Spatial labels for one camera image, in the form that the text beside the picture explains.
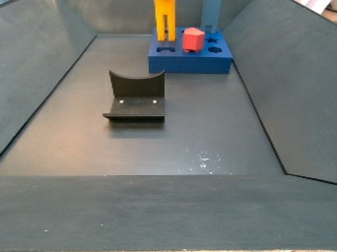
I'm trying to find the blue shape-sorting board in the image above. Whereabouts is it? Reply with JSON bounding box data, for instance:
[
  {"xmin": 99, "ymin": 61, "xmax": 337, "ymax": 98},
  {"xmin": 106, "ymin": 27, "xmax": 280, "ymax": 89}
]
[{"xmin": 147, "ymin": 28, "xmax": 233, "ymax": 74}]

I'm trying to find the yellow double-square peg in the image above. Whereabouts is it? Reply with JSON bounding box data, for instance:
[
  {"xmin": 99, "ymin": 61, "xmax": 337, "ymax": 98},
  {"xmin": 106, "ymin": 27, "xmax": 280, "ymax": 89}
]
[{"xmin": 154, "ymin": 0, "xmax": 177, "ymax": 41}]

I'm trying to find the red pentagon peg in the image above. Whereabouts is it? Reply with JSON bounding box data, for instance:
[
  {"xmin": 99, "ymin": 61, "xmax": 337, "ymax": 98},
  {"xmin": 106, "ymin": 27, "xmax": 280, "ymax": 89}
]
[{"xmin": 183, "ymin": 28, "xmax": 206, "ymax": 52}]

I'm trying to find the light blue tall peg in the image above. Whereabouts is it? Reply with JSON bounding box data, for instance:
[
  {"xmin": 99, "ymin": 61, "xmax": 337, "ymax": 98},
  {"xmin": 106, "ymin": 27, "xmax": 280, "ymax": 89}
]
[{"xmin": 202, "ymin": 0, "xmax": 222, "ymax": 33}]

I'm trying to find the black curved holder stand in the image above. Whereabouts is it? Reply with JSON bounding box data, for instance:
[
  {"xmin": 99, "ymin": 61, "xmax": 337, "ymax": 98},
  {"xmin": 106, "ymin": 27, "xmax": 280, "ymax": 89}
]
[{"xmin": 103, "ymin": 72, "xmax": 166, "ymax": 121}]

